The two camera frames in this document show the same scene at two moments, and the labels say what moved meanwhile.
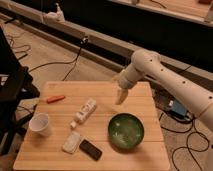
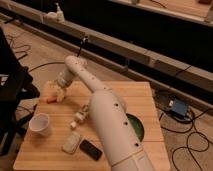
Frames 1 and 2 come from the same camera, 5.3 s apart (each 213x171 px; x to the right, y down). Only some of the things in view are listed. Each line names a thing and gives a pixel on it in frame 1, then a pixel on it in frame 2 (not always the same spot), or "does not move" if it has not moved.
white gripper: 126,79 -> 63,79
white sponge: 72,142 does not move
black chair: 16,84 does not move
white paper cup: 40,125 does not move
